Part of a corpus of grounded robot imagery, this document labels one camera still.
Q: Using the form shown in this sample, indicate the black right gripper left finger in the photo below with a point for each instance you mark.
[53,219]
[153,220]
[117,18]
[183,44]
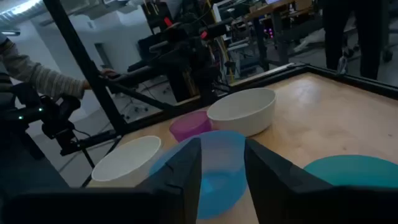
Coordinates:
[183,180]

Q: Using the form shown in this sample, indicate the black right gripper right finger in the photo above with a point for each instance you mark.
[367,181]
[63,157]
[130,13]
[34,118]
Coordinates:
[267,177]

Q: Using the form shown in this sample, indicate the teal plastic bowl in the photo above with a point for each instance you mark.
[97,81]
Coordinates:
[354,171]

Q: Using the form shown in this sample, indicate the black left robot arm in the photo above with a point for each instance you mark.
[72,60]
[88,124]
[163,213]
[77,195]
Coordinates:
[186,56]

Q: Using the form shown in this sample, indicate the blue plastic bowl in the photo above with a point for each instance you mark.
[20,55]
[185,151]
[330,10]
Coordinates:
[224,174]

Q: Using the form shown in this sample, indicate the purple plastic bowl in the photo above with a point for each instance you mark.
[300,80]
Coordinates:
[189,124]

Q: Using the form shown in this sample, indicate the small white bowl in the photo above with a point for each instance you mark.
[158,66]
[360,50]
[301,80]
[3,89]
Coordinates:
[124,158]

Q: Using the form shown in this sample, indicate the large white bowl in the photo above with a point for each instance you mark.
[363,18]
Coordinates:
[245,115]

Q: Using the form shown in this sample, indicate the person's hand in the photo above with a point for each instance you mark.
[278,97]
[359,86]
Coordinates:
[109,72]

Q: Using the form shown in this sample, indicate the wooden background desk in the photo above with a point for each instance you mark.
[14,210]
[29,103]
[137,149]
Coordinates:
[273,12]

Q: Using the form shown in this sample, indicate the person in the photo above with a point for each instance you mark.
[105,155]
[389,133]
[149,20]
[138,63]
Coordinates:
[37,74]
[367,31]

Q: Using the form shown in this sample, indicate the ceiling light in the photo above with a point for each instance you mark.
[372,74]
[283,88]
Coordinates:
[21,6]

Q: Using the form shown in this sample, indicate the black table edge frame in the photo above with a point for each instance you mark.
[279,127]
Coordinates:
[357,81]

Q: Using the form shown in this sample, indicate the black frame post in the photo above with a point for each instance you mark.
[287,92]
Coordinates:
[84,65]

